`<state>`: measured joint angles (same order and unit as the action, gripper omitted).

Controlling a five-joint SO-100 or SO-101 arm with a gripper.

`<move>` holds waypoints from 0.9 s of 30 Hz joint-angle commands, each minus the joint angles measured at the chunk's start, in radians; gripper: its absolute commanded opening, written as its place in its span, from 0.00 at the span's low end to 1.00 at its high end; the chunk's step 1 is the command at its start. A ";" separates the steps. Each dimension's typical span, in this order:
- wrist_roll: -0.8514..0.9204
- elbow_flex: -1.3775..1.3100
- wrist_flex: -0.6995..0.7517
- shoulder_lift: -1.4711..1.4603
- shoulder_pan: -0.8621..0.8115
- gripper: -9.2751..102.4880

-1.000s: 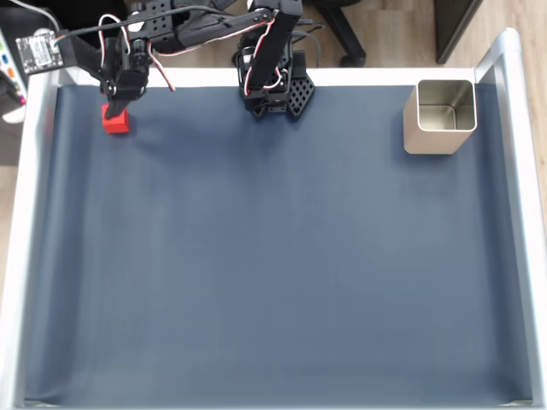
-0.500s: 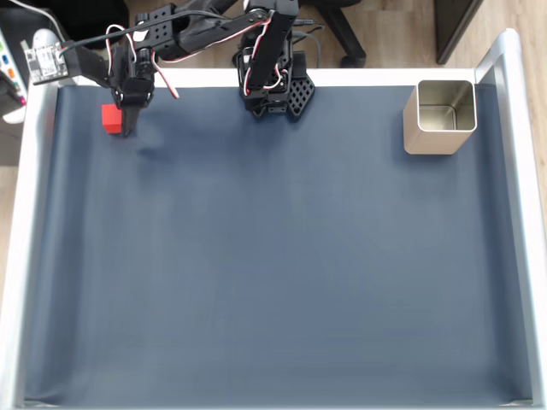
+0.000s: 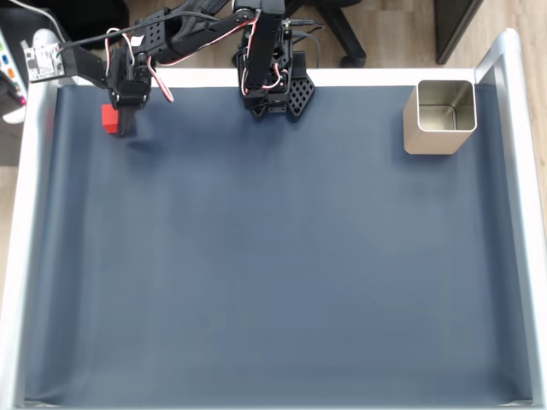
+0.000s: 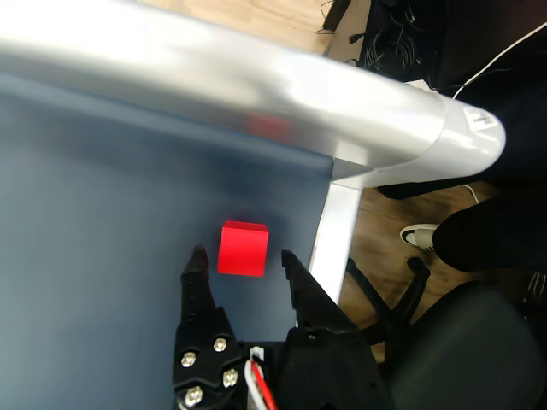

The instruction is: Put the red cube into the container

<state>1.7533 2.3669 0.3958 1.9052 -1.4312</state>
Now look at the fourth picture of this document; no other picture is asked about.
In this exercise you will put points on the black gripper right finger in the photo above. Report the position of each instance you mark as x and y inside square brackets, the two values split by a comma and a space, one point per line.
[316, 341]

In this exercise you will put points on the red cube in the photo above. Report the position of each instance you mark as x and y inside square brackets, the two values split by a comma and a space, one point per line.
[241, 252]

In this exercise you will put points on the person's leg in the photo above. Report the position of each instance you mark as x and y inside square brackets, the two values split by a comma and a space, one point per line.
[491, 235]

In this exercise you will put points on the blue-grey table mat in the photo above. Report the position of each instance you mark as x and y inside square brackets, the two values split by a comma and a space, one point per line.
[107, 213]

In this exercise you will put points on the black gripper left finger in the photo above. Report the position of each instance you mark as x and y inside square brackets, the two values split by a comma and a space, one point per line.
[196, 307]

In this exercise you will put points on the black office chair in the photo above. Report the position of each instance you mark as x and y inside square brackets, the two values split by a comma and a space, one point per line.
[461, 350]

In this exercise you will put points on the person's shoe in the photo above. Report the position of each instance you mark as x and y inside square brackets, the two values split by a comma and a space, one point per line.
[419, 237]

